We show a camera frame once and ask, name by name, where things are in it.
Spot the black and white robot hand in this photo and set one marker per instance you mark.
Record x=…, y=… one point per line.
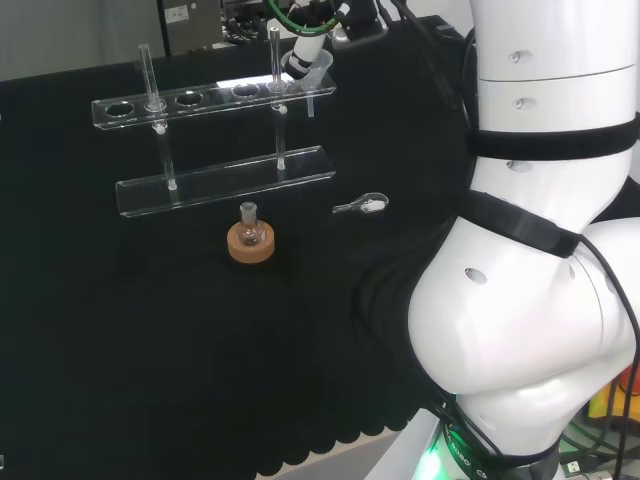
x=307, y=50

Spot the translucent plastic funnel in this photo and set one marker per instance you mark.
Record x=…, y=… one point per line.
x=320, y=75

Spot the clear acrylic funnel stand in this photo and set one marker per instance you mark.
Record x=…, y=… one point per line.
x=225, y=175

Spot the grey metal cabinet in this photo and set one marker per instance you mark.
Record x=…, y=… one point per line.
x=192, y=25

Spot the small glass round-bottom flask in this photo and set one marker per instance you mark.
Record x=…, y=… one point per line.
x=248, y=232

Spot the black bench cloth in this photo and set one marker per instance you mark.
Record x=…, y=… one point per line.
x=150, y=325

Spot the yellow stop button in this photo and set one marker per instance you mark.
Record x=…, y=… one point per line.
x=600, y=402

